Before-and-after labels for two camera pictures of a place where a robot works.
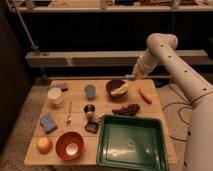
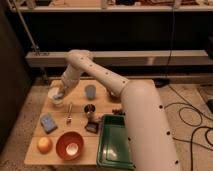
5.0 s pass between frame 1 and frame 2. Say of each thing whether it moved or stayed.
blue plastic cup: stayed
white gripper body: moved
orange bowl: stayed
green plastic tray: stayed
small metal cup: stayed
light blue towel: moved
